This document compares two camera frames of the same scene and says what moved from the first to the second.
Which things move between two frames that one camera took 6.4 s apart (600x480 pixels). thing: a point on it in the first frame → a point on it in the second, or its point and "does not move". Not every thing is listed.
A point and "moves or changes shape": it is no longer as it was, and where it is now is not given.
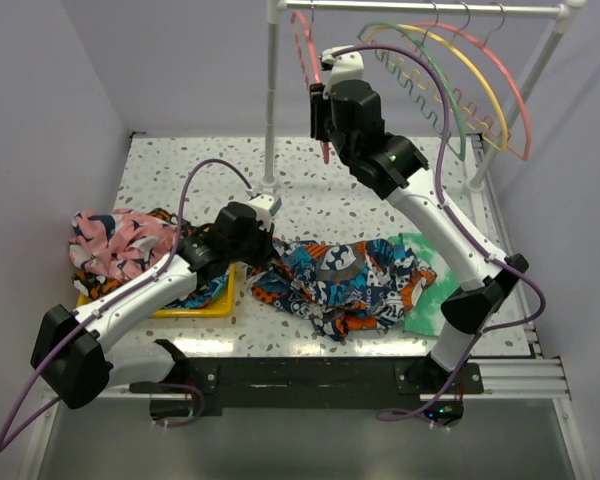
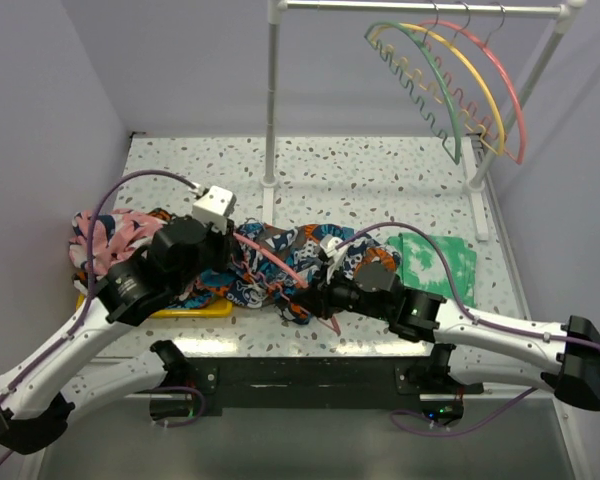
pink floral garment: x=119 y=243 does not move
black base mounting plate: x=193 y=385 does not move
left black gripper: x=267 y=249 → x=225 y=242
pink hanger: x=293 y=18 → x=331 y=321
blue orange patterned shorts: x=342 y=287 moves or changes shape
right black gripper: x=319 y=107 → x=316 y=299
